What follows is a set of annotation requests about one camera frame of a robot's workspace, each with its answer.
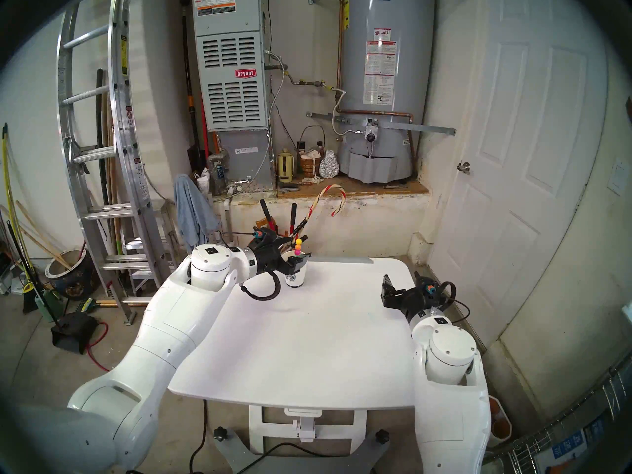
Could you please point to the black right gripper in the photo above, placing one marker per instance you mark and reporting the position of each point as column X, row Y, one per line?
column 422, row 300

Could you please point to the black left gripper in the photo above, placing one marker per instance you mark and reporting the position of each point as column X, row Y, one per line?
column 269, row 256

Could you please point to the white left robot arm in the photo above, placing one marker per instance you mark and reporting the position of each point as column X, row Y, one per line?
column 168, row 330

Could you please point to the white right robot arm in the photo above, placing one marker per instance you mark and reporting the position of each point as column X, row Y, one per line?
column 449, row 418

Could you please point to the white Starbucks paper cup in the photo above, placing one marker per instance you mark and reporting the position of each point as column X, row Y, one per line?
column 295, row 282

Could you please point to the red white candy cane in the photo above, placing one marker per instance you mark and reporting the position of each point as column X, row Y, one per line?
column 316, row 203

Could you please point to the red bolt cutter black grips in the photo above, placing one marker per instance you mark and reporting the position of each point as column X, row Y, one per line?
column 265, row 209

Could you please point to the white pvc pipe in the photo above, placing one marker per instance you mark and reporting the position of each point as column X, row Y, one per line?
column 227, row 211

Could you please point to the foil wrapped bundle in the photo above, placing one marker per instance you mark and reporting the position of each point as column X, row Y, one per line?
column 329, row 166

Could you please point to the wooden platform board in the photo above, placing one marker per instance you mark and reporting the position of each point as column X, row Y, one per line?
column 375, row 187

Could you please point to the blue label spray can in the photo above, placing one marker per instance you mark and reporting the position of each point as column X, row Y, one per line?
column 219, row 177

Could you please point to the blue grey towel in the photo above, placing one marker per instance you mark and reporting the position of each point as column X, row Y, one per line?
column 190, row 211

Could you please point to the black star knob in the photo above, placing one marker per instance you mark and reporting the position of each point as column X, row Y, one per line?
column 382, row 435
column 220, row 434

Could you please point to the silver door knob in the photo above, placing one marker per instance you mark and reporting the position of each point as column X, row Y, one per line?
column 463, row 167

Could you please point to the flexible metal conduit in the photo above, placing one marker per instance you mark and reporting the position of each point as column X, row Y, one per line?
column 278, row 102

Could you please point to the white oval two-hole container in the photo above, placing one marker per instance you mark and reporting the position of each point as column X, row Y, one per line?
column 499, row 418

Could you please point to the grey table base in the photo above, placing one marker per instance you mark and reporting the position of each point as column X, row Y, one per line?
column 335, row 463

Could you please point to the gas pipe with yellow valves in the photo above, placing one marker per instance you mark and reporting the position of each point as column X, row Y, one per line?
column 303, row 83

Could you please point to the white panel door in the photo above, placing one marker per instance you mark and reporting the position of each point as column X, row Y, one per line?
column 508, row 132

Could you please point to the green yellow scrub brush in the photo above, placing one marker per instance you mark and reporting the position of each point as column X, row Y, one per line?
column 88, row 305

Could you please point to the grey Bryant furnace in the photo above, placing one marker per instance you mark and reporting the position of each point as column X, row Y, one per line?
column 232, row 53

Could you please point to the straight copper pipe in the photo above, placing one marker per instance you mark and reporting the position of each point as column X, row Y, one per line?
column 339, row 43

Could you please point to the dark ceramic pot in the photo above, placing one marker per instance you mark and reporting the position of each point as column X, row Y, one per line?
column 74, row 285

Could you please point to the blue white box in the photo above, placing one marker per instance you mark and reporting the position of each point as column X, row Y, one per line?
column 563, row 446

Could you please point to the grey water heater tank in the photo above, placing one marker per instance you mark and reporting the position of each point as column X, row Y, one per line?
column 410, row 58

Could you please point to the aluminium extension ladder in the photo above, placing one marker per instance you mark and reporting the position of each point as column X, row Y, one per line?
column 120, row 85

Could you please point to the green watering can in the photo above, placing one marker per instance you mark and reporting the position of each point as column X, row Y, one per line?
column 47, row 307

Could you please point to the wooden stick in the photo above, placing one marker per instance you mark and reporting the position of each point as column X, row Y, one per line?
column 44, row 234

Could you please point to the white table pedestal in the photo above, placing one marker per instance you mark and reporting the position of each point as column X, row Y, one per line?
column 256, row 428

